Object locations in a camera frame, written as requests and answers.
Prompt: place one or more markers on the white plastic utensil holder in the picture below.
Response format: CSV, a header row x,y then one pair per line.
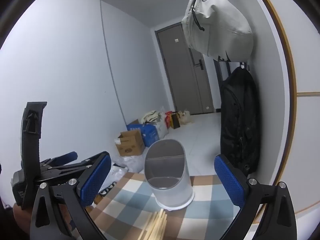
x,y
172,192

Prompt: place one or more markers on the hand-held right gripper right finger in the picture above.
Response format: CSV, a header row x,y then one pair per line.
x,y
230,182

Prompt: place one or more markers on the grey door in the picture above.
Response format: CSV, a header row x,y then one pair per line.
x,y
180,75

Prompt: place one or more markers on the black backpack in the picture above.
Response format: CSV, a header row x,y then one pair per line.
x,y
237,120

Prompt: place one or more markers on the red bag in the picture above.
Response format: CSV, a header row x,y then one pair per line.
x,y
168,120

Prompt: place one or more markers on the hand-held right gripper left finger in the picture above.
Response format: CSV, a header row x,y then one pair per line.
x,y
95,180

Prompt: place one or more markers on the brown cardboard box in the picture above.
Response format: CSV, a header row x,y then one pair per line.
x,y
130,143

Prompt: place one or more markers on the clear plastic bags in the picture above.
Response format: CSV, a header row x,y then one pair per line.
x,y
132,163

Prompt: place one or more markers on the beige plastic bag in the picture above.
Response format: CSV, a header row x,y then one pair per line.
x,y
186,117

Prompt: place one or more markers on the grey backpack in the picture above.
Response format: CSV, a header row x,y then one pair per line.
x,y
220,22

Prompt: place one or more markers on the white bag with cloth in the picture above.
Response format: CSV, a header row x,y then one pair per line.
x,y
160,125

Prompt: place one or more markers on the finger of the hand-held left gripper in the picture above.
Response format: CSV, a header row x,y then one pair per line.
x,y
75,168
62,158

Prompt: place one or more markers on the checked tablecloth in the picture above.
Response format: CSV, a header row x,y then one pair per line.
x,y
207,220

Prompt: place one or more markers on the white board wooden trim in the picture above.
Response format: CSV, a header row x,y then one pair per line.
x,y
307,135

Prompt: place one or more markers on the blue cardboard box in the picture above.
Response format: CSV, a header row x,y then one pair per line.
x,y
150,135

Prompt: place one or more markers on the person's left hand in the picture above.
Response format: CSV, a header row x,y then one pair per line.
x,y
22,217

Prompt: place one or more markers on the pile of wooden chopsticks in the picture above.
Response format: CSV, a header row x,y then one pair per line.
x,y
155,227

